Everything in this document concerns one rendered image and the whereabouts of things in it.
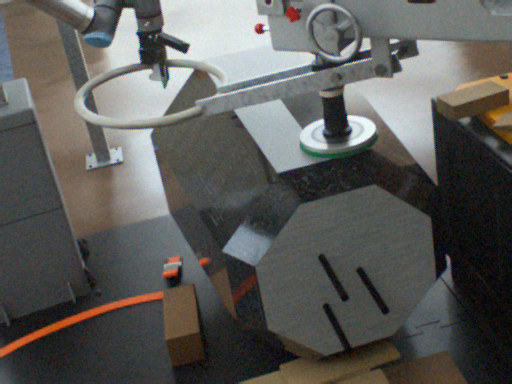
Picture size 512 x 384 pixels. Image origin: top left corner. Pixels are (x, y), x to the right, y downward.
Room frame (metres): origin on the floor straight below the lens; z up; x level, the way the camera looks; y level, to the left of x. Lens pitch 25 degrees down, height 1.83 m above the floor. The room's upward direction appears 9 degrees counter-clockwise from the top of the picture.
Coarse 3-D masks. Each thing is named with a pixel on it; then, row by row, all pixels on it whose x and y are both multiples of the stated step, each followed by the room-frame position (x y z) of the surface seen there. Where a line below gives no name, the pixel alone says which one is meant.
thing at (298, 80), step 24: (408, 48) 1.92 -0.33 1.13; (288, 72) 2.13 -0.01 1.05; (312, 72) 1.97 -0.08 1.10; (336, 72) 1.92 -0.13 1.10; (360, 72) 1.88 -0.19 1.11; (384, 72) 1.80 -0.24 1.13; (216, 96) 2.15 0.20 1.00; (240, 96) 2.10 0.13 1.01; (264, 96) 2.05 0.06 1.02; (288, 96) 2.01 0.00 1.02
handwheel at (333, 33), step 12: (312, 12) 1.82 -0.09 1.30; (348, 12) 1.77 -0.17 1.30; (312, 24) 1.83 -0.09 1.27; (324, 24) 1.82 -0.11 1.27; (336, 24) 1.80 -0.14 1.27; (348, 24) 1.78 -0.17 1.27; (312, 36) 1.83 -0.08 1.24; (324, 36) 1.80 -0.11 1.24; (336, 36) 1.78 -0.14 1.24; (360, 36) 1.76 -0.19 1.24; (312, 48) 1.83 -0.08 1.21; (336, 48) 1.80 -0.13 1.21; (360, 48) 1.77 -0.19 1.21; (336, 60) 1.80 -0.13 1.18; (348, 60) 1.78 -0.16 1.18
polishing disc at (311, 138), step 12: (348, 120) 2.06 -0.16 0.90; (360, 120) 2.05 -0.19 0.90; (312, 132) 2.02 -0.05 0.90; (360, 132) 1.97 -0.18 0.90; (372, 132) 1.96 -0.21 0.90; (312, 144) 1.94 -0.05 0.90; (324, 144) 1.93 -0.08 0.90; (336, 144) 1.92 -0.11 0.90; (348, 144) 1.91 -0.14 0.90; (360, 144) 1.91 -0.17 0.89
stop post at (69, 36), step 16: (64, 32) 4.03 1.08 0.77; (64, 48) 4.02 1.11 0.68; (80, 48) 4.05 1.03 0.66; (80, 64) 4.03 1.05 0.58; (80, 80) 4.03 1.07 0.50; (96, 112) 4.04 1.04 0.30; (96, 128) 4.03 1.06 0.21; (96, 144) 4.03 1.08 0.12; (96, 160) 4.03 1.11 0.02; (112, 160) 4.02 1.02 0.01
